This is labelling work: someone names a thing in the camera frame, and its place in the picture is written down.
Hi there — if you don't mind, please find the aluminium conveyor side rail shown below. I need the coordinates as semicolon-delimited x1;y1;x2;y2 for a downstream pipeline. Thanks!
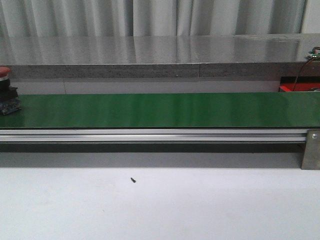
0;128;308;142

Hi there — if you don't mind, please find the small green circuit board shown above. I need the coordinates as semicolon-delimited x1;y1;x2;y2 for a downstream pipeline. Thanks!
306;49;320;60

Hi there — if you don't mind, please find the metal conveyor support bracket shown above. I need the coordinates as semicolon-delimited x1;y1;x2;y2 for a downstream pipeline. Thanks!
301;129;320;170

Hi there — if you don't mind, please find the thin red-brown wire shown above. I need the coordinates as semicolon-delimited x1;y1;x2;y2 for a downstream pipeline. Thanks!
292;47;320;93

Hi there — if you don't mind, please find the green conveyor belt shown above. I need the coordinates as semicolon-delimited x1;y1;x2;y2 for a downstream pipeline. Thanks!
0;92;320;128

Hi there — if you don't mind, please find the grey pleated curtain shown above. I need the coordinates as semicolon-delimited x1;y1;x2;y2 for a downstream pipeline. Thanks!
0;0;307;37

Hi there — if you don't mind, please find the grey stone counter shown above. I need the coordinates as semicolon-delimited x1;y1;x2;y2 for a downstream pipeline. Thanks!
0;33;320;79

